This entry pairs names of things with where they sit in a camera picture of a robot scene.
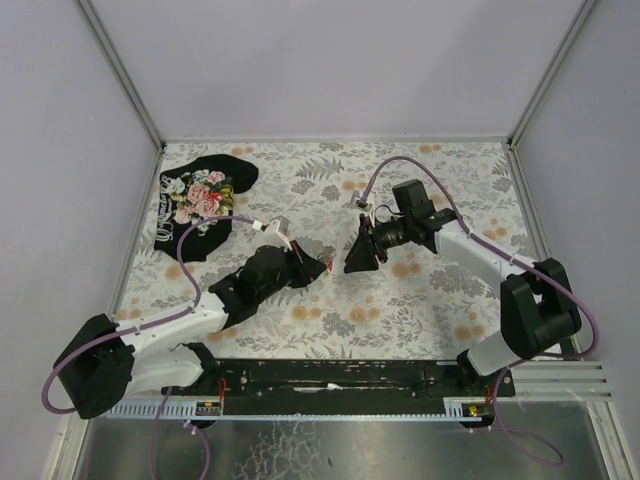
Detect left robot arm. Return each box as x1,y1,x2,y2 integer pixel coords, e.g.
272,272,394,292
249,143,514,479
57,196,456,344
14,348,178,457
52,242,327,419

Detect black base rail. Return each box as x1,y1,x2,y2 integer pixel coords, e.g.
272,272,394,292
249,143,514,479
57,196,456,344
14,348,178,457
171,359,515,406

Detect white cable duct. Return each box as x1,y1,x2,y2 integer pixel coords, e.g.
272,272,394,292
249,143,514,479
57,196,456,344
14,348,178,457
104,397,490,423

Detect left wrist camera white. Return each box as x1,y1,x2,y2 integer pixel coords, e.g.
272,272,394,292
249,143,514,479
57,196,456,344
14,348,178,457
252,216,292,250

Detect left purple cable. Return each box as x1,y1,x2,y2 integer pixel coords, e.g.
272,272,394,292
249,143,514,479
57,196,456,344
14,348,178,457
40,215,261,414

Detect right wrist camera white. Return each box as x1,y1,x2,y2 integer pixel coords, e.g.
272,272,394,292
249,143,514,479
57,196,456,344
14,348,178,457
349,191,375,222

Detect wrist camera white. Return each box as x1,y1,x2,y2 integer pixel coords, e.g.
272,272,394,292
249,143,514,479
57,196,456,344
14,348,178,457
252,216,292,250
349,191,375,222

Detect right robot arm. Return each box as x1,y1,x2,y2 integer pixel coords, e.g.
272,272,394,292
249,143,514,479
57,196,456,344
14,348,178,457
344,180,582,377

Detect black floral cloth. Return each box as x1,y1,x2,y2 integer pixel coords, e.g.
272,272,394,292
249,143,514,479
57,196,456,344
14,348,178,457
154,154,259,263

